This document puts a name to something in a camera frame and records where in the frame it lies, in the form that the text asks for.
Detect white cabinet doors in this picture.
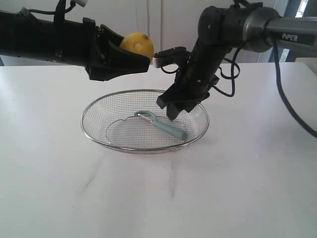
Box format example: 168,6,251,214
0,0,290,66

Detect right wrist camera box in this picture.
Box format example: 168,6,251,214
153,47,191,68

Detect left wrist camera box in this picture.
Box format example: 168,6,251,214
71,0,88,7

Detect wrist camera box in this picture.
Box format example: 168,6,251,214
71,0,88,7
153,47,191,68

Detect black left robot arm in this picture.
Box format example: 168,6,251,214
0,9,150,81

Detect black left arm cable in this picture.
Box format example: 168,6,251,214
21,0,77,24

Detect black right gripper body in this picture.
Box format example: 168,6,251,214
174,42,229,100

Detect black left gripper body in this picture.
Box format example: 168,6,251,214
83,17,112,81

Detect yellow lemon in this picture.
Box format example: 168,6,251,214
119,32,154,61

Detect window with dark frame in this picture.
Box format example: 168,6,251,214
273,0,310,62

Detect oval steel wire mesh basket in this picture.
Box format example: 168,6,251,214
81,89,210,154

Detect light blue vegetable peeler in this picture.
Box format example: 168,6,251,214
134,111,188,141

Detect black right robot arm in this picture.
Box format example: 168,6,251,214
154,0,317,120

